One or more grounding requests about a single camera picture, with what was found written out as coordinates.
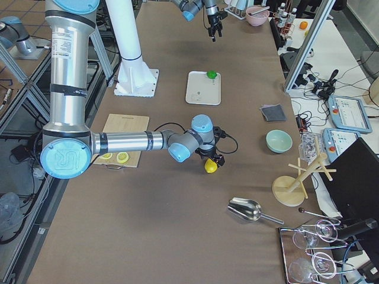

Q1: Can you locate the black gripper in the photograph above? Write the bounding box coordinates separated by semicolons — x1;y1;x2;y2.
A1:
196;145;225;166
207;12;224;41

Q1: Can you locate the yellow lemon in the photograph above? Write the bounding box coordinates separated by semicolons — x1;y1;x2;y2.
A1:
204;159;218;173

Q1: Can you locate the green lime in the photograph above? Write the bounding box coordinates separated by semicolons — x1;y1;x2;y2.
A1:
206;70;218;79

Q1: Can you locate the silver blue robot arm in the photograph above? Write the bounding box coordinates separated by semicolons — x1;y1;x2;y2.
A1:
172;0;227;42
40;1;224;179

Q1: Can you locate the beige rectangular tray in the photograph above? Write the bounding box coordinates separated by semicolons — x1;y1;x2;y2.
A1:
185;71;221;105

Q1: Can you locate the chrome glass rack tray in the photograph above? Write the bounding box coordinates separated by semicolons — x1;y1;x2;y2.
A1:
279;219;355;283

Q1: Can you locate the pink bowl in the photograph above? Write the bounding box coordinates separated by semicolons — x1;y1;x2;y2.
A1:
246;6;270;27

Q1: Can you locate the metal scoop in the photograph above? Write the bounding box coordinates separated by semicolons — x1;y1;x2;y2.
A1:
227;197;284;225

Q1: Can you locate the light green bowl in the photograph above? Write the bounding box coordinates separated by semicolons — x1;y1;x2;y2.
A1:
265;130;293;153

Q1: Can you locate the bottle carrier with bottles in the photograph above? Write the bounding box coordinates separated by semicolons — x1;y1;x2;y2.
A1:
274;2;297;40

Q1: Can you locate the grey folded cloth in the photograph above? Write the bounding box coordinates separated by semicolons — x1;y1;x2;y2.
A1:
260;104;287;122

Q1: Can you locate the wooden mug tree stand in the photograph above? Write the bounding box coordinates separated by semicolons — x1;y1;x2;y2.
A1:
272;137;336;206

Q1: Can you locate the orange fruit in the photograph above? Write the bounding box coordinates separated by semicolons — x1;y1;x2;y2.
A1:
299;21;308;30

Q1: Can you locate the clear plastic container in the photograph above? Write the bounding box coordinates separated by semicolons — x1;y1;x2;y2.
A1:
298;133;325;163

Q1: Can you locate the lemon slice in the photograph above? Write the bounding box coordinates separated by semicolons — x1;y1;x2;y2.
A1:
116;152;130;164
99;153;113;160

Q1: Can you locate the bamboo cutting board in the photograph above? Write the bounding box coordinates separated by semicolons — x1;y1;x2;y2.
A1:
92;114;150;169

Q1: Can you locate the teach pendant tablet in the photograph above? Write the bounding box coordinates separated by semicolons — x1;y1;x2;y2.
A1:
328;95;372;134
322;128;361;162

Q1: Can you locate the wine glass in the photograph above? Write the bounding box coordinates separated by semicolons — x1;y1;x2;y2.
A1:
292;220;338;249
288;252;337;283

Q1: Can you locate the black monitor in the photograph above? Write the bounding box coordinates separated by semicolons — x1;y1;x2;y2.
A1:
322;138;379;220

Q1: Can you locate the aluminium frame post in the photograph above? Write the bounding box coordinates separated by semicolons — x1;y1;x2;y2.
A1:
283;0;335;93

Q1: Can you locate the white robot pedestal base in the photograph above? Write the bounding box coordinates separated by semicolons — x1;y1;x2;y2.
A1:
106;0;159;98

